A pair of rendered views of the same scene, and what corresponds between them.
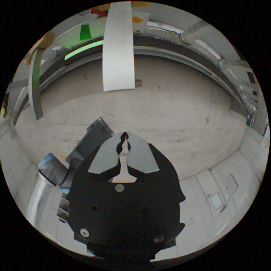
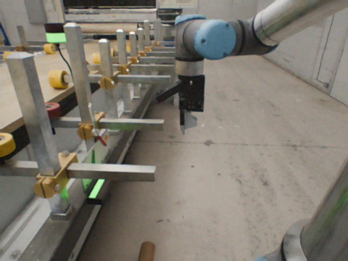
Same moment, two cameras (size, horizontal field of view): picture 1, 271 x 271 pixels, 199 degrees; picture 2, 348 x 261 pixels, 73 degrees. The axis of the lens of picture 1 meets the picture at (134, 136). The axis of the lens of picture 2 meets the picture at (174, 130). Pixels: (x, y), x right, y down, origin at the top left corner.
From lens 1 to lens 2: 81 cm
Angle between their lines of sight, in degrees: 69
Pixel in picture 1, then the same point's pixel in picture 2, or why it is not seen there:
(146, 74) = (130, 240)
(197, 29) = (114, 113)
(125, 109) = not seen: outside the picture
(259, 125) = (166, 81)
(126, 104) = not seen: outside the picture
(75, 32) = (89, 159)
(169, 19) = (74, 140)
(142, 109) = (204, 251)
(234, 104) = not seen: hidden behind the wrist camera
